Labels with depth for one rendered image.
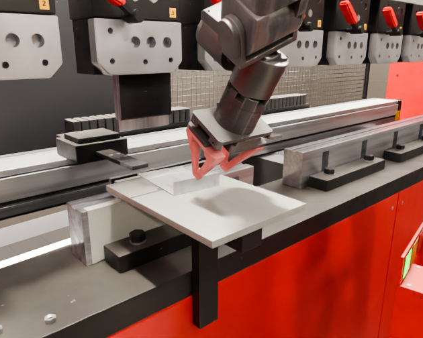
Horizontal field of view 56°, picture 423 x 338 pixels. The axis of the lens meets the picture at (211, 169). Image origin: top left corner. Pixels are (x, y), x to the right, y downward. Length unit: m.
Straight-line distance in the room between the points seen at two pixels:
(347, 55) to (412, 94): 1.68
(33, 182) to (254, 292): 0.50
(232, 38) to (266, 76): 0.08
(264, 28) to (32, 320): 0.46
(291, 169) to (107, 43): 0.59
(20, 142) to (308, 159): 0.74
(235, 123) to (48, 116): 0.74
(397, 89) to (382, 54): 1.54
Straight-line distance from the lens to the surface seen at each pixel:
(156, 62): 0.65
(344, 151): 1.16
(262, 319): 0.85
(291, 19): 0.44
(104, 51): 0.61
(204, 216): 0.52
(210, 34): 0.52
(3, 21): 0.56
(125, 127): 0.68
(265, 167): 1.27
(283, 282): 0.86
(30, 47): 0.57
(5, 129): 1.14
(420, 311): 0.88
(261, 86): 0.48
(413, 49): 1.40
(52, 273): 0.69
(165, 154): 1.03
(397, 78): 2.76
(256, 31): 0.41
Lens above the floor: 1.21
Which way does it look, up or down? 17 degrees down
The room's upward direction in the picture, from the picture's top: straight up
